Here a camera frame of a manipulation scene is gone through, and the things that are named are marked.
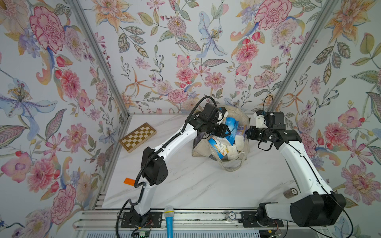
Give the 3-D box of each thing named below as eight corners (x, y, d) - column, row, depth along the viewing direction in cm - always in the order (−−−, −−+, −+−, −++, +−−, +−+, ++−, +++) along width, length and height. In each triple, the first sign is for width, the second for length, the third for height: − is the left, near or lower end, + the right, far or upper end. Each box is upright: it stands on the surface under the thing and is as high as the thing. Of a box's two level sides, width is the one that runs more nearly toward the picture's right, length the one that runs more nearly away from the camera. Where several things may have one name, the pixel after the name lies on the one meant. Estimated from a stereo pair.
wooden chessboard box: (120, 143, 106) (118, 140, 103) (147, 125, 117) (146, 122, 114) (129, 153, 101) (127, 150, 98) (157, 133, 112) (156, 130, 109)
